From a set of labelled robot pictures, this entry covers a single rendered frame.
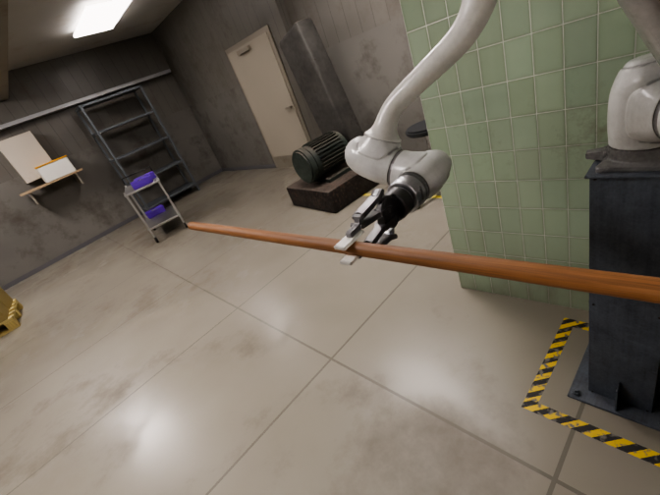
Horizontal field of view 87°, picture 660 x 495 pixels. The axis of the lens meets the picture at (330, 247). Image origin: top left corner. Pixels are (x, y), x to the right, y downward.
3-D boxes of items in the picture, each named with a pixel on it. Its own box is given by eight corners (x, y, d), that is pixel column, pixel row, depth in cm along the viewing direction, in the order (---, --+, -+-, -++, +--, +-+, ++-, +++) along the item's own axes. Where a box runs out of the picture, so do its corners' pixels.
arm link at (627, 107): (645, 124, 103) (652, 42, 93) (712, 134, 87) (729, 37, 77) (591, 144, 104) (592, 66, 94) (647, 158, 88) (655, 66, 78)
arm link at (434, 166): (428, 212, 89) (384, 195, 95) (455, 184, 97) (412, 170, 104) (435, 176, 81) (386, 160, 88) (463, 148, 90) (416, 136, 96)
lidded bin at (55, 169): (74, 170, 665) (63, 156, 651) (77, 170, 634) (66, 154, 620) (44, 183, 639) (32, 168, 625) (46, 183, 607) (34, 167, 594)
